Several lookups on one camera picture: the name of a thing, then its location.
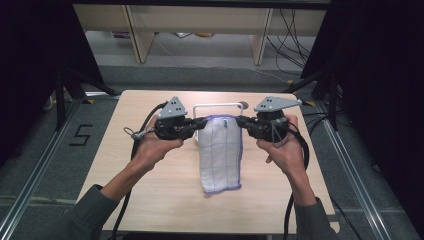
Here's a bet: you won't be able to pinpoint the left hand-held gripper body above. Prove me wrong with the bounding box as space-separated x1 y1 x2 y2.
153 96 198 141

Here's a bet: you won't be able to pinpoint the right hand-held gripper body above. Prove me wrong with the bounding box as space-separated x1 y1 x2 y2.
251 95 303 144

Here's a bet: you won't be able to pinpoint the white rack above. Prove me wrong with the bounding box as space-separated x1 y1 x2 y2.
192 101 245 148

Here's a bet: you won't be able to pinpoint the white cloth with purple edge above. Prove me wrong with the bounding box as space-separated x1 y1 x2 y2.
196 114 244 196

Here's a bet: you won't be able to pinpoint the person's left hand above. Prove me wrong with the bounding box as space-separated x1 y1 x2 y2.
131 114 185 175

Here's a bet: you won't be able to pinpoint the person's right hand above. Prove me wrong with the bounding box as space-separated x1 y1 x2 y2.
255 114 310 179

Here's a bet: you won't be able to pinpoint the black metal stand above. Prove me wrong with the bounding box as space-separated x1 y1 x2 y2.
53 65 122 132
282 65 342 132

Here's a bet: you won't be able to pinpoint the beige wooden desk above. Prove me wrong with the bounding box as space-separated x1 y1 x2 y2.
73 3 329 66

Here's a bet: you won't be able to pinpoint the dark curtain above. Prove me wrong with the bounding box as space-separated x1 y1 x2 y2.
0 0 107 169
300 0 424 238

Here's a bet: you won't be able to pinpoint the grey wire lanyard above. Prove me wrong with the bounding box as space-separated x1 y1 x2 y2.
123 126 156 141
270 117 289 149

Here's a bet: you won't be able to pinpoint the white floor cable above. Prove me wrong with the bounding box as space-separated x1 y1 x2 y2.
247 65 292 85

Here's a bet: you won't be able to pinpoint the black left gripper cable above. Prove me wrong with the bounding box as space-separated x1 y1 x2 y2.
110 100 170 240

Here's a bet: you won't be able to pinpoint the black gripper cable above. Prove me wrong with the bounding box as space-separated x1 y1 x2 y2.
282 127 312 240
110 100 170 240

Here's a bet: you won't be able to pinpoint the black floor cables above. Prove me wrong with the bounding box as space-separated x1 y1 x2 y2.
302 110 336 136

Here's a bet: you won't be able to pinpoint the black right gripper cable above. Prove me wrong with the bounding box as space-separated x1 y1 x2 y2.
282 127 312 240

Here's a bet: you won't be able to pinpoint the bundle of black cables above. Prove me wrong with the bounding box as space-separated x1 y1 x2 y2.
265 7 316 76

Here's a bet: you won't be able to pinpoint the aluminium floor rail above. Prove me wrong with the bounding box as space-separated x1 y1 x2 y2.
0 99 83 240
315 101 394 240

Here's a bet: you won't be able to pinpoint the thin black floor cable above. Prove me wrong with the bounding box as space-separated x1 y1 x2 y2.
329 195 364 240

